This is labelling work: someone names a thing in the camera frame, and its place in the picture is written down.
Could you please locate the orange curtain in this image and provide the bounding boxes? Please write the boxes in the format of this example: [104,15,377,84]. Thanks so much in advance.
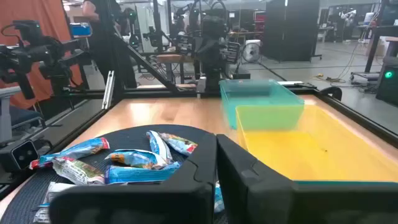
[0,0,83,110]

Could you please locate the silver granola bar red print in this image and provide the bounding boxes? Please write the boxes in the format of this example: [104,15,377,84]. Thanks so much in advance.
[52,156,106,186]

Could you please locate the tall black cabinet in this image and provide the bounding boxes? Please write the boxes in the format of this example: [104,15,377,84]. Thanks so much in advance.
[262,0,323,62]

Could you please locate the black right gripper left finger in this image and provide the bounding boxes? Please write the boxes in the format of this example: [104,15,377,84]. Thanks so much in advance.
[49,133,218,224]

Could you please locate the blue lit screen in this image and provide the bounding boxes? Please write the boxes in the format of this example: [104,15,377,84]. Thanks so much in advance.
[70,22,93,38]

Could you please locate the blue granola bar red ends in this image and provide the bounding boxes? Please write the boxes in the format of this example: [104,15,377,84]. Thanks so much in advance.
[29,137,110,170]

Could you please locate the yellow floor cable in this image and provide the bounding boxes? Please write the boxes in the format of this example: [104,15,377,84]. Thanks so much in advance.
[312,73,346,83]

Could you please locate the black computer green light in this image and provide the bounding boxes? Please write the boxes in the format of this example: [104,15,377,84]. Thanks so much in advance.
[375,57,398,106]

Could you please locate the teal translucent plastic bin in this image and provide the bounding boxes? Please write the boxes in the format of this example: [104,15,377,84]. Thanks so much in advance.
[219,78,305,131]

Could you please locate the white blue granola bar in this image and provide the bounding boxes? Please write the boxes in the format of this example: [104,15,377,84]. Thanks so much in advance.
[146,130,174,164]

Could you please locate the white floor fan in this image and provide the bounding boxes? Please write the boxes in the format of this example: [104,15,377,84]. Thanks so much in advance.
[241,39,262,63]

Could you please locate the black aluminium table frame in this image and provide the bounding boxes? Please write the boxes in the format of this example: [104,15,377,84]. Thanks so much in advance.
[0,34,398,200]

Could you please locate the person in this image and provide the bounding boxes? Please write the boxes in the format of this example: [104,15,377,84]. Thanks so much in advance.
[82,0,137,90]

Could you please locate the black table-level depth camera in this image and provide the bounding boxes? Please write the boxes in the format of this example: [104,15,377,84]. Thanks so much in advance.
[0,139,52,174]

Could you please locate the white granola bar wrapper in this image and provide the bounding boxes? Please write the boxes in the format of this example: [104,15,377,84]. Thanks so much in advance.
[32,182,77,224]

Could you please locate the blue grey granola bar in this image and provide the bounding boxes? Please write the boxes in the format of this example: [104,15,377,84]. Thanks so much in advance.
[160,132,198,156]

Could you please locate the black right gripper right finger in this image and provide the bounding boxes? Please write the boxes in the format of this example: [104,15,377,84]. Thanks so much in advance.
[216,134,398,224]

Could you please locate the yellow translucent plastic bin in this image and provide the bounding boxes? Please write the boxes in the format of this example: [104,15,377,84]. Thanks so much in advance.
[235,104,398,183]

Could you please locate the silver frame corner bracket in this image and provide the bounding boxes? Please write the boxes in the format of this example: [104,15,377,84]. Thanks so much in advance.
[101,70,115,110]

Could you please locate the blue granola bar orange print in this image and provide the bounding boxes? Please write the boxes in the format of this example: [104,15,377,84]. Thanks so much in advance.
[104,149,170,170]

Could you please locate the round dark woven placemat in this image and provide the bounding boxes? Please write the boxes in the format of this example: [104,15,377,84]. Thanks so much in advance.
[0,124,229,224]

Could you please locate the blue plastic bin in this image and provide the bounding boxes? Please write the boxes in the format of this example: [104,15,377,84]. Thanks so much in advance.
[294,179,398,187]

